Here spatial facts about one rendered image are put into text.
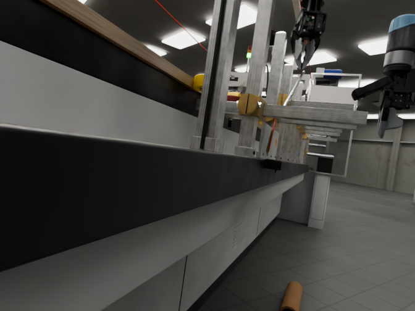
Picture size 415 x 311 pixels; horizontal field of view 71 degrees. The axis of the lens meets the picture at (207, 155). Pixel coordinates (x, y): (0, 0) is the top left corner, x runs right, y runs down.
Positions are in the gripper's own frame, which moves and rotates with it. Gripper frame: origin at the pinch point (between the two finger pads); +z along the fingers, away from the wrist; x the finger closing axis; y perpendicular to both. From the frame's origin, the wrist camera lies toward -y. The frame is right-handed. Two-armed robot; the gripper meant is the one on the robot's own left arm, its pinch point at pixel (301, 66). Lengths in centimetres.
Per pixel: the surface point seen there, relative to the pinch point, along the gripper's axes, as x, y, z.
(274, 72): -7.4, -3.5, 2.1
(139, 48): -41, 34, 12
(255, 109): -14.5, 23.0, 19.2
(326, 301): 46, -61, 101
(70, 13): -47, 50, 13
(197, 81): -30.4, 12.7, 12.0
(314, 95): 78, -242, -48
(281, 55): -6.2, -3.0, -3.6
